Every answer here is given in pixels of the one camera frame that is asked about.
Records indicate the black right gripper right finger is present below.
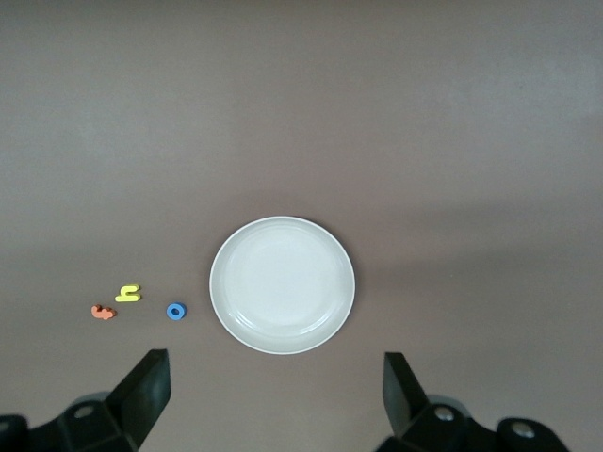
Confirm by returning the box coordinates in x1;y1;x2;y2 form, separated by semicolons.
371;351;571;452

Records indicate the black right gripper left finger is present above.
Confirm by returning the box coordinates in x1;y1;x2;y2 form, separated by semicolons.
0;348;171;452

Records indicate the yellow foam letter h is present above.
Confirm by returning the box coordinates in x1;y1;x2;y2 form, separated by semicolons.
114;283;142;303

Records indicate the beige brown plate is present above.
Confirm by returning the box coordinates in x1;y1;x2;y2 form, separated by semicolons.
208;215;357;355

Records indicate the brown table cover sheet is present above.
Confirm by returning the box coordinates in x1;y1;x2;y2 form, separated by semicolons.
0;0;603;452

